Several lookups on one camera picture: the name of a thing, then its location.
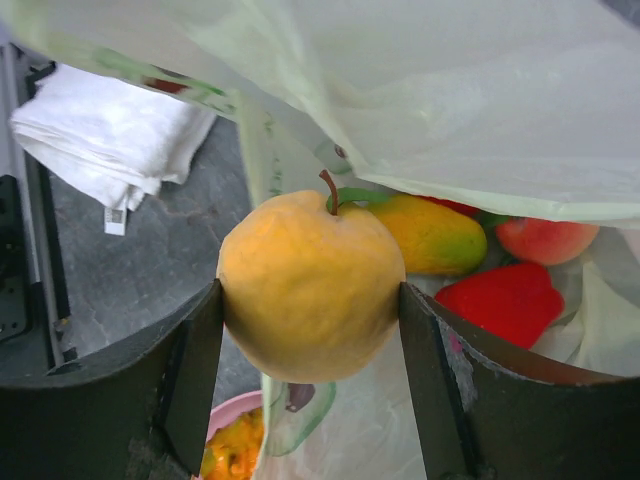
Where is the fake yellow pear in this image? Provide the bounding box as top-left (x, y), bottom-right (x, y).
top-left (216, 171), bottom-right (406, 384)

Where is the white folded towel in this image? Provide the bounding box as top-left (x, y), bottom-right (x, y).
top-left (9, 64), bottom-right (216, 212)

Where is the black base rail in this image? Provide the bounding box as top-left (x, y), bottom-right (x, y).
top-left (1, 42), bottom-right (75, 378)

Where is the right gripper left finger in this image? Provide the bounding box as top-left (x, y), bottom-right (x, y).
top-left (1, 281), bottom-right (223, 479)

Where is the fake red bell pepper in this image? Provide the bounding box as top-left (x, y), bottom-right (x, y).
top-left (435, 263), bottom-right (564, 349)

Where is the green avocado print plastic bag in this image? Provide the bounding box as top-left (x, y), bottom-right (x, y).
top-left (0, 0), bottom-right (640, 480)

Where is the fake pineapple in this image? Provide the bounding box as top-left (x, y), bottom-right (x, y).
top-left (200, 407), bottom-right (264, 480)

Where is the pink plate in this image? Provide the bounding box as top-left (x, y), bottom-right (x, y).
top-left (192, 390), bottom-right (264, 480)

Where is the fake red orange mango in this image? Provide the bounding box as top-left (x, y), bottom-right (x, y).
top-left (422, 196), bottom-right (480, 218)

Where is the fake peach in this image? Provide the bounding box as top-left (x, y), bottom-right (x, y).
top-left (495, 218), bottom-right (600, 266)

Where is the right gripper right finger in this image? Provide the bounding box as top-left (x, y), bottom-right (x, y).
top-left (399, 284), bottom-right (639, 479)

